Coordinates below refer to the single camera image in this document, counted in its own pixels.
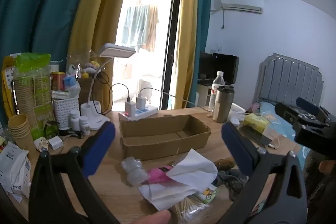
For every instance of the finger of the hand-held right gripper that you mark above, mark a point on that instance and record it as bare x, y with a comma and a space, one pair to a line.
307, 105
286, 111

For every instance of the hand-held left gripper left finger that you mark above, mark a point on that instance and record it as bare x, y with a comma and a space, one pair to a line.
99, 145

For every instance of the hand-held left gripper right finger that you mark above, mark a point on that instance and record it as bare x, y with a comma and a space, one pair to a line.
236, 148

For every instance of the gray mesh shoe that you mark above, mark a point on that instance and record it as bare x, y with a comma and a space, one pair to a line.
232, 183

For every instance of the clear bubble wrap bag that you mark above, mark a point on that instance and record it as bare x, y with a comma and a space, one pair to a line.
134, 170

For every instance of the white paper towel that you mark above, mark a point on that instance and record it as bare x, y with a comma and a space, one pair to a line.
183, 174

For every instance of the brown cardboard box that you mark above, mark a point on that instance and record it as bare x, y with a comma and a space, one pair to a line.
162, 134

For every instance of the cotton swab bag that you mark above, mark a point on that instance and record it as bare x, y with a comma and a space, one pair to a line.
187, 211

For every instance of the pink soft object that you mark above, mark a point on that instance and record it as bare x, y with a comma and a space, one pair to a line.
157, 174

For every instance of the person's right hand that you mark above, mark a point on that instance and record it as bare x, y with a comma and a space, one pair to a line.
325, 167

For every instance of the person's left hand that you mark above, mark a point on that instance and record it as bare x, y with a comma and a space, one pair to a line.
153, 217

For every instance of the bed with blue sheet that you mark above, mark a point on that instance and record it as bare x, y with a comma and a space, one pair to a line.
267, 108

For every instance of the brown fuzzy object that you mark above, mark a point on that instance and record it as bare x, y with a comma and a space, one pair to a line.
224, 164

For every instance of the black smartphone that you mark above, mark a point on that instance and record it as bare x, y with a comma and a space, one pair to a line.
256, 136

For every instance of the white pill bottle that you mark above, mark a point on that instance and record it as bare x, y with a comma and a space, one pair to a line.
74, 120
84, 125

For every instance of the white desk lamp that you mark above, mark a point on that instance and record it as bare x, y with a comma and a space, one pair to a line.
94, 116

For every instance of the gray padded headboard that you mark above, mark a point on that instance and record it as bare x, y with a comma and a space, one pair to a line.
288, 79

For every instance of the yellow wet wipes pack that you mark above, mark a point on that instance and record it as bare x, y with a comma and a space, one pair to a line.
254, 121

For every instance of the white plastic container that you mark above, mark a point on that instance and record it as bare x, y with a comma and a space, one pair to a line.
236, 112

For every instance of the small white charger block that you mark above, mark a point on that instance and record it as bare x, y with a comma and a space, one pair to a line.
55, 142

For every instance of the steel tumbler with black lid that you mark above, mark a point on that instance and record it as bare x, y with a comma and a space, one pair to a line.
223, 106

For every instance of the white plastic basket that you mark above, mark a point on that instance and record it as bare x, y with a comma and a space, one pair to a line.
65, 112

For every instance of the green and black clip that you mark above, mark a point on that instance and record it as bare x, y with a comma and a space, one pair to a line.
52, 129

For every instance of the white power strip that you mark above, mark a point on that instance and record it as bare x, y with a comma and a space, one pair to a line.
141, 115

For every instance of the brown paper bag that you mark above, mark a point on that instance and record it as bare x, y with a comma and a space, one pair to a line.
86, 92

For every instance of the small cartoon tissue pack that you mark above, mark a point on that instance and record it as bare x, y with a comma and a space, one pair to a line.
207, 193

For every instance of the white cabinet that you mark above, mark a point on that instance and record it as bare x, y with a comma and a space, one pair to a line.
203, 95

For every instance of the dark clothing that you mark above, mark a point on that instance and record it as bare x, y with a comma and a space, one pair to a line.
320, 195

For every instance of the clear water bottle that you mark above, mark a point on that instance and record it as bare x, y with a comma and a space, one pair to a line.
217, 87

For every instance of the red can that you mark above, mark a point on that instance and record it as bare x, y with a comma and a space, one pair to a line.
58, 81

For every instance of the stack of brown paper cups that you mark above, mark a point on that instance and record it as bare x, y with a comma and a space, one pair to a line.
21, 132

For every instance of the black monitor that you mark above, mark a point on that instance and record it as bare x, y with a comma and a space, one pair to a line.
220, 66

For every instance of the clear bag of plush toys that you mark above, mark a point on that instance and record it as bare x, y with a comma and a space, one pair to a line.
84, 66

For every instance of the green package of paper cups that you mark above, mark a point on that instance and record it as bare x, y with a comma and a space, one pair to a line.
35, 87

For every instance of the white paper packets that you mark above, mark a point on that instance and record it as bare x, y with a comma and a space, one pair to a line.
14, 171

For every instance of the yellow bag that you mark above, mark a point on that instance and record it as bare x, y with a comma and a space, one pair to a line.
6, 90

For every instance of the white air conditioner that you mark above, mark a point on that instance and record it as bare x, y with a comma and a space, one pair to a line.
239, 3

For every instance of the hanging teal towel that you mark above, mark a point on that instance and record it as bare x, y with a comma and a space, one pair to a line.
134, 26

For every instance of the narrow teal curtain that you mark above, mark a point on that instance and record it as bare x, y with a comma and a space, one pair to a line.
203, 16

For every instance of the narrow yellow curtain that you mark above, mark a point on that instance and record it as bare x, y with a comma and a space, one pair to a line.
187, 29

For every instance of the hanging orange garment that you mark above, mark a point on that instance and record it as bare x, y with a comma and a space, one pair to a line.
152, 27

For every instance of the wide yellow curtain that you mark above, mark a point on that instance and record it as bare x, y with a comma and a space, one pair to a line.
102, 3

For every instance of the wide teal curtain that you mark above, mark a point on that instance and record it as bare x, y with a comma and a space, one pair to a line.
39, 8

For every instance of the dark sliding door frame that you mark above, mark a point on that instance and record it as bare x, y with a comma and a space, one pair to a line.
174, 43

